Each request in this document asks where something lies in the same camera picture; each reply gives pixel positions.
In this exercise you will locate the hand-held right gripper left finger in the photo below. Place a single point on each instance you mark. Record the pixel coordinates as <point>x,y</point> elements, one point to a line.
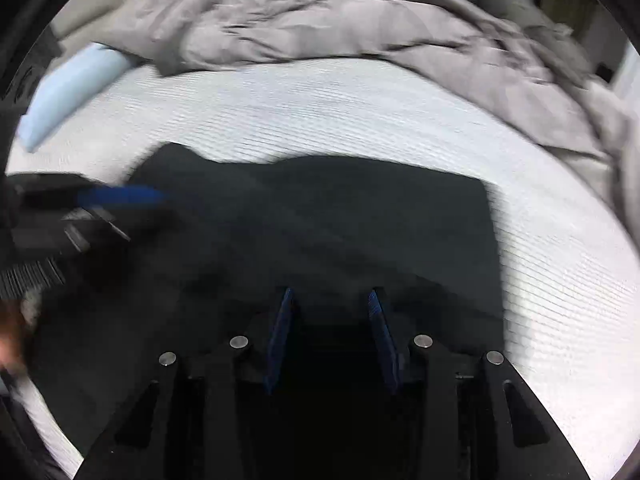
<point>277,345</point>

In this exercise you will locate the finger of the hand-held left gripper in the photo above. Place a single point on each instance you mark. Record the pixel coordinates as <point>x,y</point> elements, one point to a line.
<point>120,196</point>

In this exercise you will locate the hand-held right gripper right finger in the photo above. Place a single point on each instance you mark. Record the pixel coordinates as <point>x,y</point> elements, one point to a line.
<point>382,345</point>

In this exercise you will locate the black pants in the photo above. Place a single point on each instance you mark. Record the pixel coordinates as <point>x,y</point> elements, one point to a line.
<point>325,220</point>

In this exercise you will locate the person's left hand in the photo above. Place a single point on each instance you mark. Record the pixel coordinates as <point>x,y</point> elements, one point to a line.
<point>10,335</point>

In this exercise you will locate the light blue pillow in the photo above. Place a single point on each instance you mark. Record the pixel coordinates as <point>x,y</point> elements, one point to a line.
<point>70,90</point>

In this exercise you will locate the beige padded headboard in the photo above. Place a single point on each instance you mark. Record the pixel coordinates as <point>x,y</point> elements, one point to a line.
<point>90,0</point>

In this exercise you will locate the grey duvet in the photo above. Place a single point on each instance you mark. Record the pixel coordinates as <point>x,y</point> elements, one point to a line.
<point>325,15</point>

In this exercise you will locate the dark grey blanket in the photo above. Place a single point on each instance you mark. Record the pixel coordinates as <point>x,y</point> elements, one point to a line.
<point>515,7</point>

